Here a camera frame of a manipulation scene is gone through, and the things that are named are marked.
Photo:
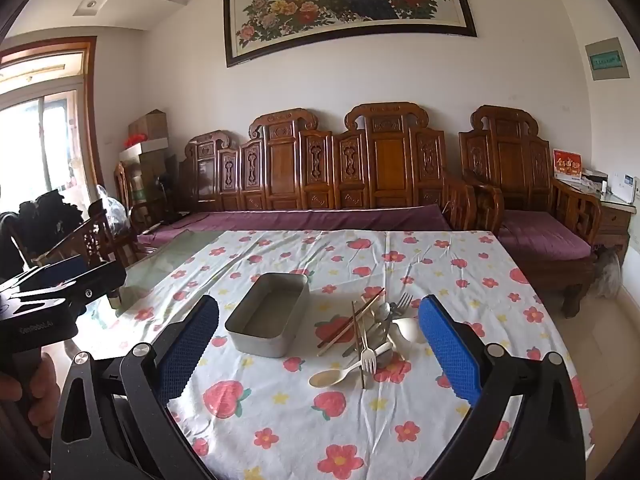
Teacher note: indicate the cardboard box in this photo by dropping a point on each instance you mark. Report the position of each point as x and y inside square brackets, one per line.
[148, 125]

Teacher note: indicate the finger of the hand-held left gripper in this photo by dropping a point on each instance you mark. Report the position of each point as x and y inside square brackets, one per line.
[100, 277]

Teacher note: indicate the white box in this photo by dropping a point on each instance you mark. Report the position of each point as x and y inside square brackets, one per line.
[147, 147]

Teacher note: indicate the purple sofa cushion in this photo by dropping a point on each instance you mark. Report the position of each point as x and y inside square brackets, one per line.
[310, 219]

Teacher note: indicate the carved wooden sofa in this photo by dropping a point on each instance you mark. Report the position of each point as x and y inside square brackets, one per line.
[320, 170]

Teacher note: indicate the dark cloth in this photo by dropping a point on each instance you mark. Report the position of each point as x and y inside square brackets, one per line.
[47, 222]

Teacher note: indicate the floral strawberry tablecloth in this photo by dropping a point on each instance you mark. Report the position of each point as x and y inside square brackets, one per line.
[350, 430]

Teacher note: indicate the clear plastic bag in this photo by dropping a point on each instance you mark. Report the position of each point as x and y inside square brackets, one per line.
[112, 212]

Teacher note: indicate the purple armchair cushion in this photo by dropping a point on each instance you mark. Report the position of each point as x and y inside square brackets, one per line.
[545, 235]

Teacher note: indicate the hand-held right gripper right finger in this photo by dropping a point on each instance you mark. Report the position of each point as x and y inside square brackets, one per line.
[447, 350]

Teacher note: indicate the white desk device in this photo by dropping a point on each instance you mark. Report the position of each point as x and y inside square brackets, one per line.
[622, 186]

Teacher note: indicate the beige chopstick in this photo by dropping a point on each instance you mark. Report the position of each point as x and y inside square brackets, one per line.
[334, 343]
[363, 377]

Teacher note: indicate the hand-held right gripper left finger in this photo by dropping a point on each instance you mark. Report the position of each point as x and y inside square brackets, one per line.
[190, 345]

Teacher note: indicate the wood framed glass door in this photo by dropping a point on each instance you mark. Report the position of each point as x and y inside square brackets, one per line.
[40, 125]

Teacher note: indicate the wooden side table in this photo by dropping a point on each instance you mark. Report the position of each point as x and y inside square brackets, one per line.
[614, 222]

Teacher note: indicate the red box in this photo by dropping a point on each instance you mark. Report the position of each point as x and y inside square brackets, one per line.
[567, 165]

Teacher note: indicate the rectangular metal tin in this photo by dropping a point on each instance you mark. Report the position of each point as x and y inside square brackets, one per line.
[260, 340]

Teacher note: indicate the person's left hand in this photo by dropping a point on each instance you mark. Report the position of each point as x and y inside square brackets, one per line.
[52, 380]

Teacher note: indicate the green wall panel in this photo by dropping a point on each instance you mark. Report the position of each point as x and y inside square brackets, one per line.
[607, 60]

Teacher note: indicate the carved wooden chair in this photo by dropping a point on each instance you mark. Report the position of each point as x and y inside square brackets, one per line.
[90, 240]

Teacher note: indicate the framed peacock painting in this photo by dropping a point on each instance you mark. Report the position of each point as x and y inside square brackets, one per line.
[350, 5]

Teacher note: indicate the beige plastic spoon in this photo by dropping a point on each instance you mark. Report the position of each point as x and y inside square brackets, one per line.
[327, 377]

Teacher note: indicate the carved wooden armchair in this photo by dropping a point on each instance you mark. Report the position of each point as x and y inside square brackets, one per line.
[500, 160]

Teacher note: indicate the grey fluffy duster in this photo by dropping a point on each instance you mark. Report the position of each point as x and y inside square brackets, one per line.
[607, 272]

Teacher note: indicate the ceiling light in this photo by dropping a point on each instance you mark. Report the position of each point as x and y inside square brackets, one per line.
[90, 7]

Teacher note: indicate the large white spoon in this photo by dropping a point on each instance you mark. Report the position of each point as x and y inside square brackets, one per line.
[410, 331]

